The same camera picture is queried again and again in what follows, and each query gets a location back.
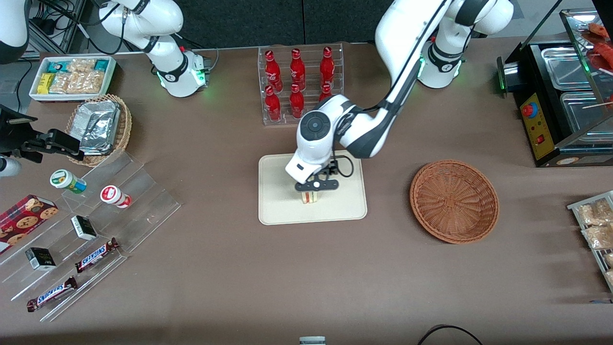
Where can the white rectangular snack bin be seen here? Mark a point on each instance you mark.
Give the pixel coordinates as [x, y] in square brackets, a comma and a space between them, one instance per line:
[111, 76]

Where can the small grey device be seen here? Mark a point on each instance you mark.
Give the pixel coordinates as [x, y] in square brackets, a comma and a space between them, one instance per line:
[312, 341]

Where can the red plaid cookie box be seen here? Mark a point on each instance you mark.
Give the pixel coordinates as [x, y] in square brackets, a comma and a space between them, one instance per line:
[24, 220]

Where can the silver foil packs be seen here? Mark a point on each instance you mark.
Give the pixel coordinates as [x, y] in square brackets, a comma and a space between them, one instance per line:
[98, 127]

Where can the red lid yogurt cup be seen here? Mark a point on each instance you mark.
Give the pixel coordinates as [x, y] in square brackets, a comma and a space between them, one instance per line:
[112, 195]

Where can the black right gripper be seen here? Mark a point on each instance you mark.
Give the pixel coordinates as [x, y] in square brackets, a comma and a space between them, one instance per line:
[15, 139]

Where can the clear acrylic bottle rack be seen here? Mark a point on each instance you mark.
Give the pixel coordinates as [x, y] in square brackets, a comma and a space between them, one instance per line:
[311, 52]

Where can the small black white box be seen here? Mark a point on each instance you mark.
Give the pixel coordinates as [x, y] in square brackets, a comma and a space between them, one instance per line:
[40, 258]
[84, 227]

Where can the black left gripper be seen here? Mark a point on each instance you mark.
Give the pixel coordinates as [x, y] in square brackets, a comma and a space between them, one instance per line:
[331, 169]

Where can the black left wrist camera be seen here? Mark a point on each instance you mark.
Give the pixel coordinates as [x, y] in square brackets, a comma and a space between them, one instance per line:
[334, 167]

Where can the Snickers bar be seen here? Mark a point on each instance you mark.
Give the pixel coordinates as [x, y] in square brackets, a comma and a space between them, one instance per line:
[96, 255]
[50, 294]

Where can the clear acrylic stepped display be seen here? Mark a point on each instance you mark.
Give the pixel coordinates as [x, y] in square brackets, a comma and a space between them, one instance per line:
[143, 201]

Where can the oval light wicker basket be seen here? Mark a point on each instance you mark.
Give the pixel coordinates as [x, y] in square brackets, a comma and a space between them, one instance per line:
[124, 124]

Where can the round brown wicker basket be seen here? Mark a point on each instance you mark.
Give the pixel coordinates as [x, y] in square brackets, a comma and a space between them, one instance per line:
[455, 201]

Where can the triangular sandwich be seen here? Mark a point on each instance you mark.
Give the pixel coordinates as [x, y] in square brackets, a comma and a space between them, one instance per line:
[310, 197]

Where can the stainless steel pan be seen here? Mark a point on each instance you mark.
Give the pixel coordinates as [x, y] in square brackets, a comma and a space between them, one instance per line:
[582, 112]
[567, 67]

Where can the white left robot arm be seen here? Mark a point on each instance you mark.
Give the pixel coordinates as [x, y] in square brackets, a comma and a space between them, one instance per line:
[407, 48]

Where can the clear bag of crackers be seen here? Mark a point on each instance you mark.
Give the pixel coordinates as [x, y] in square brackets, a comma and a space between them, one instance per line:
[95, 81]
[60, 84]
[77, 83]
[81, 65]

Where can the green lid yogurt cup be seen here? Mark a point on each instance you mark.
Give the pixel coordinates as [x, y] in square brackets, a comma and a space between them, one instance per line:
[64, 179]

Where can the yellow snack pack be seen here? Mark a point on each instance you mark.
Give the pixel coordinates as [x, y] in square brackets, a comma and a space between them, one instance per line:
[45, 83]

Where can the teal snack pack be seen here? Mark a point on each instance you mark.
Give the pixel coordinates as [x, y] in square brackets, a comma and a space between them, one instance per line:
[101, 64]
[56, 67]

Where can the tray of wrapped pastries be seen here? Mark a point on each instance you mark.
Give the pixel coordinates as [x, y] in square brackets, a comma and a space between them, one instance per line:
[596, 256]

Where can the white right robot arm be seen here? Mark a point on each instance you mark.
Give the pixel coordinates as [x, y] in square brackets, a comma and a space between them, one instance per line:
[163, 19]

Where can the clear bag of pastry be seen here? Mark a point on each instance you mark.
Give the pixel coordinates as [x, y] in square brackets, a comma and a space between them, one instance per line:
[598, 237]
[594, 213]
[609, 259]
[610, 278]

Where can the cream plastic tray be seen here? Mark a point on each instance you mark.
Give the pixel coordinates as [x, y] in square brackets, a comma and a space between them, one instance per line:
[278, 206]

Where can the red cola bottle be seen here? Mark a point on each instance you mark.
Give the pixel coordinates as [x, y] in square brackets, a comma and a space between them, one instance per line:
[297, 69]
[327, 67]
[272, 72]
[273, 105]
[295, 101]
[325, 92]

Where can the red sausages in warmer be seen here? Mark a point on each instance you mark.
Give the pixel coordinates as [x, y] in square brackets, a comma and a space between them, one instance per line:
[604, 50]

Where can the aluminium frame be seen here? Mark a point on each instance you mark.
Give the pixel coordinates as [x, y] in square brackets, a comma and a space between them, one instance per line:
[67, 24]

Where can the black glass food warmer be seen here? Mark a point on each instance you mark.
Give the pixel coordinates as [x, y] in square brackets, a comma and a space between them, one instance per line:
[539, 127]

